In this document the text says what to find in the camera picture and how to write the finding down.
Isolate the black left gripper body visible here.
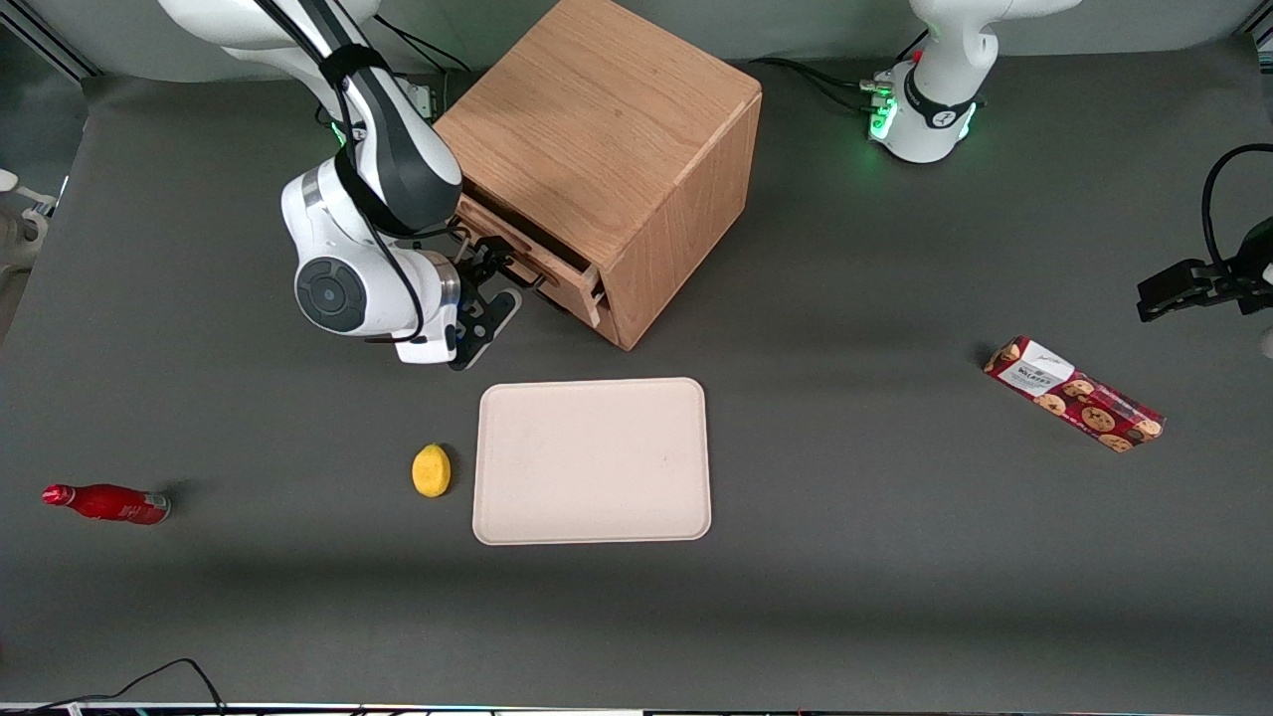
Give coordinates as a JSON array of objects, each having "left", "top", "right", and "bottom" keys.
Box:
[{"left": 1207, "top": 218, "right": 1273, "bottom": 315}]

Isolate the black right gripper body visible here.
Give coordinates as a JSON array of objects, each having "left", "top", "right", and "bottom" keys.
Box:
[{"left": 448, "top": 254, "right": 524, "bottom": 372}]

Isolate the wooden drawer cabinet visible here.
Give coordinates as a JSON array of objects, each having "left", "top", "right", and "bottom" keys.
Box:
[{"left": 435, "top": 0, "right": 764, "bottom": 352}]

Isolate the red cookie box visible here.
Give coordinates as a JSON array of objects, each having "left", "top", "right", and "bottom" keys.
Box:
[{"left": 984, "top": 336, "right": 1166, "bottom": 454}]

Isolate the yellow lemon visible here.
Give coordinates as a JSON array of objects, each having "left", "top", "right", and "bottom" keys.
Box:
[{"left": 412, "top": 444, "right": 453, "bottom": 498}]

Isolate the beige rectangular tray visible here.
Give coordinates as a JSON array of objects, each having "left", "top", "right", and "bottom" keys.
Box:
[{"left": 472, "top": 377, "right": 713, "bottom": 547}]

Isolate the red drink bottle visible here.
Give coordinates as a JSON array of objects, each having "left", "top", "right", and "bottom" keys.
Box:
[{"left": 42, "top": 483, "right": 172, "bottom": 526}]

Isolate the grey table mat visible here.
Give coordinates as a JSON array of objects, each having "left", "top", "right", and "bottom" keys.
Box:
[{"left": 0, "top": 38, "right": 1273, "bottom": 713}]

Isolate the black looped cable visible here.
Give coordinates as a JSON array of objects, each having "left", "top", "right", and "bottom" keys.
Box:
[{"left": 1200, "top": 143, "right": 1273, "bottom": 271}]

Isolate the black base cable bundle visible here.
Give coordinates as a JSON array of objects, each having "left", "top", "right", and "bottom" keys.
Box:
[{"left": 759, "top": 55, "right": 894, "bottom": 114}]

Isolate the thin black cable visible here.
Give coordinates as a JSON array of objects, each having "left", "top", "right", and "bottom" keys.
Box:
[{"left": 28, "top": 657, "right": 228, "bottom": 713}]

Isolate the white plastic bracket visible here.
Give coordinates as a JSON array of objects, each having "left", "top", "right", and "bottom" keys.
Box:
[{"left": 0, "top": 168, "right": 57, "bottom": 271}]

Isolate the aluminium frame rail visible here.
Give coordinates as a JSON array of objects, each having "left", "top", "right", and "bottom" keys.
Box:
[{"left": 18, "top": 15, "right": 101, "bottom": 81}]

